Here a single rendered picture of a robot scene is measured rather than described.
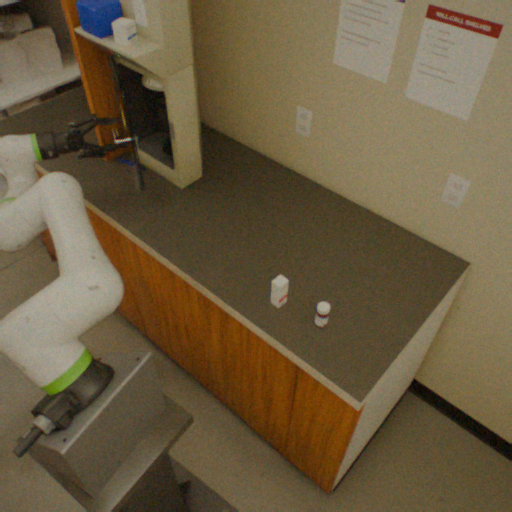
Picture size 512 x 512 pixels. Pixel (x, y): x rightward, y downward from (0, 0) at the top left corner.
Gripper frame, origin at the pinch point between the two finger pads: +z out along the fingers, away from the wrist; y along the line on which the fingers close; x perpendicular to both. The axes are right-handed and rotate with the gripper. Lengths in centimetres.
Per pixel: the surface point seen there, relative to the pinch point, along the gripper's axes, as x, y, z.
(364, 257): -64, -26, 71
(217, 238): -38, -26, 25
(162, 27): -6.2, 36.7, 20.2
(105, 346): -3, -120, -29
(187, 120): -3.5, 2.2, 25.7
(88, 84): 22.2, 8.6, -4.9
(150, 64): -9.3, 27.4, 14.5
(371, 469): -106, -119, 70
